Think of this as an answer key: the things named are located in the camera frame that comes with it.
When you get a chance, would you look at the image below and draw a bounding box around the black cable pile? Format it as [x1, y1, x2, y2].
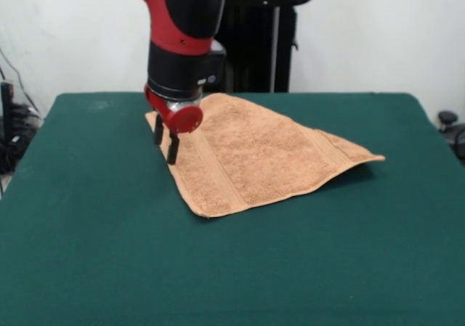
[0, 102, 45, 174]

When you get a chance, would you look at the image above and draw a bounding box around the black chair part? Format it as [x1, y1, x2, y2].
[437, 110, 465, 162]

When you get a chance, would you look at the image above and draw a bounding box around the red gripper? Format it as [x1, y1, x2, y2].
[142, 83, 203, 166]

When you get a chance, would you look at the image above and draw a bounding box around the dark green table cloth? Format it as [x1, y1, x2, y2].
[0, 92, 465, 326]

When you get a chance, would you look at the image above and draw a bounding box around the black upright box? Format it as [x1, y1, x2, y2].
[0, 81, 15, 144]

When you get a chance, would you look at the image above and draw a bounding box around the tan terry towel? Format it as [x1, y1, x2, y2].
[145, 92, 386, 219]

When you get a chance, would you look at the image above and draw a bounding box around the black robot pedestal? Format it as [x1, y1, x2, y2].
[214, 0, 299, 94]

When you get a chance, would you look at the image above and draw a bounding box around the thin wall cable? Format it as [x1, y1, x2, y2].
[0, 46, 41, 115]

